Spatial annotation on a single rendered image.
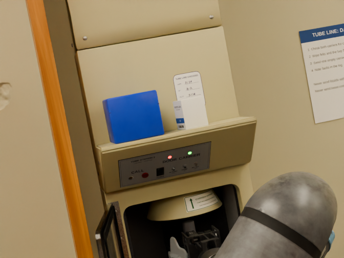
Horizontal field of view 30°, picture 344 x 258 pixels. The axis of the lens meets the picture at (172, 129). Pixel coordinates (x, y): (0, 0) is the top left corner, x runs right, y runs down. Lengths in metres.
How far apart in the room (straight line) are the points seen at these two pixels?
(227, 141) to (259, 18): 0.66
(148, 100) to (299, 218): 0.53
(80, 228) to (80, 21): 0.42
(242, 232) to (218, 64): 0.64
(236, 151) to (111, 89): 0.29
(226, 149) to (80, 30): 0.39
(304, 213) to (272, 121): 1.09
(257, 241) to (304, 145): 1.14
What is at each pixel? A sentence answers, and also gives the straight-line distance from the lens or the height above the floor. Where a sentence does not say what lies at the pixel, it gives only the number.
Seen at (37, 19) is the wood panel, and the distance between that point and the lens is 1.27.
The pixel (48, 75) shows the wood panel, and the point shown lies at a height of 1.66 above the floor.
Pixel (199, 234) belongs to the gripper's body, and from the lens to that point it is 1.38.
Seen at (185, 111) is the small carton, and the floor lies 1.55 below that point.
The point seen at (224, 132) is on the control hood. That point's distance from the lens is 1.29.
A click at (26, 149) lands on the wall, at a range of 1.78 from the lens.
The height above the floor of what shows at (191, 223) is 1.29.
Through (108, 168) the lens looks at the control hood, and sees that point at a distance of 1.28.
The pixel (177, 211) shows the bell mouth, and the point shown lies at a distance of 1.41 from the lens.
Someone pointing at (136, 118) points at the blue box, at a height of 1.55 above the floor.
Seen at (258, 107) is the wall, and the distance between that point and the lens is 1.88.
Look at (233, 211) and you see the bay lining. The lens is 1.48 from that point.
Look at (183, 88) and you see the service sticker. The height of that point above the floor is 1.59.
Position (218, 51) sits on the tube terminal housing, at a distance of 1.40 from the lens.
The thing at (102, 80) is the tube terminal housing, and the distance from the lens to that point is 1.35.
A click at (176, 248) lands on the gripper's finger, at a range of 1.42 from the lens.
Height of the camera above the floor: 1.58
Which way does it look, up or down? 3 degrees down
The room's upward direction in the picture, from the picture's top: 11 degrees counter-clockwise
